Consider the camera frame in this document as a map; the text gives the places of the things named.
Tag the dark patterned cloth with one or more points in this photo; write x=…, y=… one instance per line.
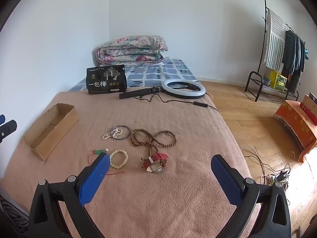
x=11, y=218

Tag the dark thin bangle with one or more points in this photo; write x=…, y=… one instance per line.
x=126, y=135

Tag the yellow box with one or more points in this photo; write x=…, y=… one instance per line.
x=278, y=80

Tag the black clothes rack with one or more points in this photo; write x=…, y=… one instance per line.
x=253, y=79

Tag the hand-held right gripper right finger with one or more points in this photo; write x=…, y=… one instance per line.
x=226, y=178

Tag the black power adapter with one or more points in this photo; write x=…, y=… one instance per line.
x=282, y=175

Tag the cardboard box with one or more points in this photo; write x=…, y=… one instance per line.
x=53, y=129

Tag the red flat box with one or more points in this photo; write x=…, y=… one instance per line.
x=309, y=109

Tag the folded floral quilt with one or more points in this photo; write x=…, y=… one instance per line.
x=131, y=52

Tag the dark hanging clothes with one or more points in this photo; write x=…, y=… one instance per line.
x=293, y=54

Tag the white power strip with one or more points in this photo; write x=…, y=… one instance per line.
x=270, y=179

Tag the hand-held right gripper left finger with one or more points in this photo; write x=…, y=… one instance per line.
x=95, y=176

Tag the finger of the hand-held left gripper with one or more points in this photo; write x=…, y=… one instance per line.
x=2, y=119
x=7, y=129

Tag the striped towel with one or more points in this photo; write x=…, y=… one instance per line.
x=275, y=44

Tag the small plant pot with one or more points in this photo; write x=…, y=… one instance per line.
x=266, y=80

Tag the blue patterned bed sheet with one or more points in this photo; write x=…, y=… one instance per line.
x=148, y=75

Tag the black printed bag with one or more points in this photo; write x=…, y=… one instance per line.
x=106, y=80

